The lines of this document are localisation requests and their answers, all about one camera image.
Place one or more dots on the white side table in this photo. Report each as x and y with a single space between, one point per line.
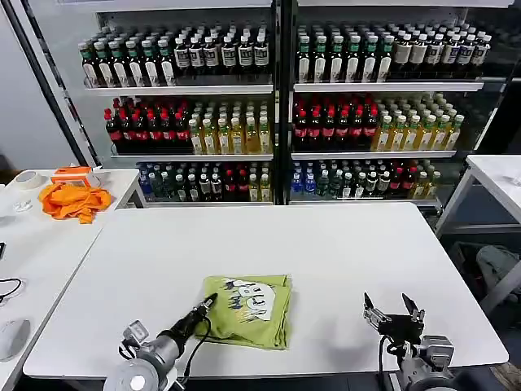
494 183

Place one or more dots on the orange cloth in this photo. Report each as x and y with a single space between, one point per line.
75 201

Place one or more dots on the black vertical rack post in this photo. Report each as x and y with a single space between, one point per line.
283 102

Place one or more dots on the shelf rack with bottles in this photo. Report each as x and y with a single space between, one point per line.
183 122
374 122

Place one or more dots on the grey computer mouse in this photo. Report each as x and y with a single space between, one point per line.
14 340

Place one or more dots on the person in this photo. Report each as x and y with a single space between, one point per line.
494 264

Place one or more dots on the black slanted pole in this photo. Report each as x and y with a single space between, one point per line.
45 81

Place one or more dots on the white tape roll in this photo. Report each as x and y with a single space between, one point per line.
27 179

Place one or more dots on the light green shirt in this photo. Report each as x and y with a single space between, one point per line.
252 317

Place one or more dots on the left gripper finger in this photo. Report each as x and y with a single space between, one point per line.
207 308
207 301

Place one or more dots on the orange and white box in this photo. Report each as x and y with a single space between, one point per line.
72 176

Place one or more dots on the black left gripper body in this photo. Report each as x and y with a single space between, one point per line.
188 322

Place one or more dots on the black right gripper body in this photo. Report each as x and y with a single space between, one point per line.
401 326

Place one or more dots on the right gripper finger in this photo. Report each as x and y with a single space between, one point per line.
416 313
373 314

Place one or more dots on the clear plastic piece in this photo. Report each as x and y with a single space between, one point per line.
22 205

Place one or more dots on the flat black device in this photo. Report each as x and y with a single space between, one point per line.
1 251

